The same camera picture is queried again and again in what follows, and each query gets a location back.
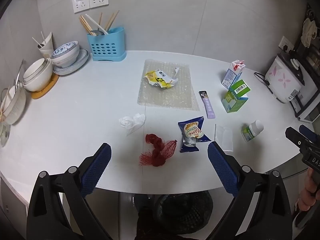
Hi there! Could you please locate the blue patterned bowl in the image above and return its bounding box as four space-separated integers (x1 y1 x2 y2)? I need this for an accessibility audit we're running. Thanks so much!
51 41 80 68

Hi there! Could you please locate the white plastic spoon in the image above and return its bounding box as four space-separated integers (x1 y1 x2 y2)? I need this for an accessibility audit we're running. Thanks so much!
85 14 109 35

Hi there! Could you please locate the blue white milk carton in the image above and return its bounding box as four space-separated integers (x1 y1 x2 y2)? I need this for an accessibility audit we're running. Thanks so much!
221 60 246 89

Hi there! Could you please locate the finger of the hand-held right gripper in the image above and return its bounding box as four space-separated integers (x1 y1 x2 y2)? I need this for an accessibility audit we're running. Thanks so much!
299 124 320 143
285 127 314 153

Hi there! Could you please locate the bubble wrap sheet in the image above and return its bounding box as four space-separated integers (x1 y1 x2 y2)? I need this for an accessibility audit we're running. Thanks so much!
137 59 200 112

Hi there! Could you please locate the white ribbed bowl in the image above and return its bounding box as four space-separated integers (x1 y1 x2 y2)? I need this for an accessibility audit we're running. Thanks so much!
1 85 27 125

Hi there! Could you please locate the red mesh net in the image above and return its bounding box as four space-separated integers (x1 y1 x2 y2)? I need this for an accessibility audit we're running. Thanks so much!
139 134 178 167

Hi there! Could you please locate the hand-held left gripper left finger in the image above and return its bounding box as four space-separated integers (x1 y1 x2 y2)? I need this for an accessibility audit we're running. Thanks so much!
26 142 112 240

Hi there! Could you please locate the clear plastic sleeve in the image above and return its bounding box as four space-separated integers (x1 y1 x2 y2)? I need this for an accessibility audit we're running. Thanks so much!
214 124 233 152

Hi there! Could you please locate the black mesh trash bin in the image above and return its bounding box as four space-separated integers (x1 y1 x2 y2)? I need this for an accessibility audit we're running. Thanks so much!
135 190 214 240

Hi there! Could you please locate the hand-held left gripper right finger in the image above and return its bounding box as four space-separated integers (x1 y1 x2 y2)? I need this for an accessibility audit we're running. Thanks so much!
207 141 293 240

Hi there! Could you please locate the purple stick sachet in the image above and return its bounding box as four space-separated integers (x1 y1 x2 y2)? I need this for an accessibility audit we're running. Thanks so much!
199 91 216 119

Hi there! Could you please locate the white pill bottle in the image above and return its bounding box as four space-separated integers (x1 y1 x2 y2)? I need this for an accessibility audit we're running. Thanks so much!
241 120 264 142

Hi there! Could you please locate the black power cable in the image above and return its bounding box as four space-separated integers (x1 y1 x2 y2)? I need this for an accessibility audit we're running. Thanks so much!
254 72 283 101

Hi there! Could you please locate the white flowered rice cooker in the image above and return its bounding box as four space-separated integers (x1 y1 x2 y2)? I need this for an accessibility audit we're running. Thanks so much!
265 52 306 103

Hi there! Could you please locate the person's right hand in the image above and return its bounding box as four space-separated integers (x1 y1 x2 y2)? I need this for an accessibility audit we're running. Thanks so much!
299 169 320 212

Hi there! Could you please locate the yellow snack wrapper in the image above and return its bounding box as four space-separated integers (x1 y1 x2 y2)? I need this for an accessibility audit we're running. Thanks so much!
143 69 179 90

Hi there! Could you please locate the orange wooden trivet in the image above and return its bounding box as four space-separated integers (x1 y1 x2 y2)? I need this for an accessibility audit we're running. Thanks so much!
30 74 60 100

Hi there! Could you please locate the crumpled white plastic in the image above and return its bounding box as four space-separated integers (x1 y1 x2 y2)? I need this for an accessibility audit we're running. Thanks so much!
119 113 146 137

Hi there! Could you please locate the white paper cup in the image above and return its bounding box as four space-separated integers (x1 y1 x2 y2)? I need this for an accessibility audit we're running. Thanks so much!
37 32 54 58

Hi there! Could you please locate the clear glass cup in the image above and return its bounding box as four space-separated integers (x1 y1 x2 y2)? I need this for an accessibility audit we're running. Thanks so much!
0 123 11 147

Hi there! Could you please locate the cream hanging cloth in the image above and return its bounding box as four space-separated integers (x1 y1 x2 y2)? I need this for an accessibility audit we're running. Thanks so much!
301 17 318 47

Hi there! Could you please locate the bundle of wooden chopsticks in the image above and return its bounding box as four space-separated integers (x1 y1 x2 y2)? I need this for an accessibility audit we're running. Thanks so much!
79 10 120 34

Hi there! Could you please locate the blue snack packet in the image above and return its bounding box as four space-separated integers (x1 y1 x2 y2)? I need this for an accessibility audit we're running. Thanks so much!
178 116 212 153

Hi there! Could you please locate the green cardboard box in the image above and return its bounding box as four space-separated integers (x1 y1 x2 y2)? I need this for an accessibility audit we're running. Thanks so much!
221 79 251 113

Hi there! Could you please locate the blue utensil holder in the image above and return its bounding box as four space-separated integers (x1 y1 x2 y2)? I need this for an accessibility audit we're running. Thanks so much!
87 27 127 62

